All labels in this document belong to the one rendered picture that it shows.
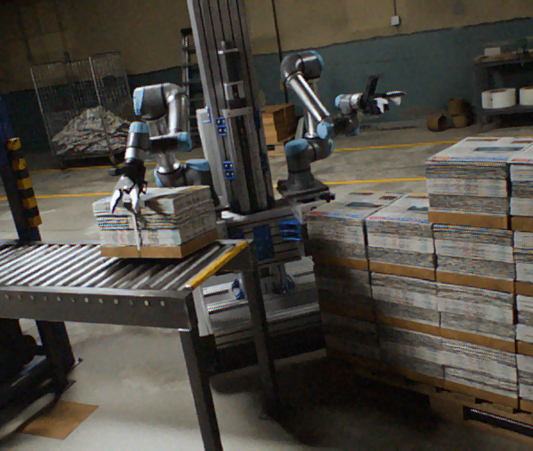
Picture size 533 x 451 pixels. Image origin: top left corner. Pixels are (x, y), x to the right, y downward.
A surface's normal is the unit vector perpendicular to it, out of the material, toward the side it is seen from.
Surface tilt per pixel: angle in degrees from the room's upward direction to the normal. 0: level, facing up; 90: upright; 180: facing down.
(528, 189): 90
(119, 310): 90
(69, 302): 90
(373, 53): 90
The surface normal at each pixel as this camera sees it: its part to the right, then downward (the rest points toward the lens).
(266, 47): -0.40, 0.33
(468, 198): -0.64, 0.32
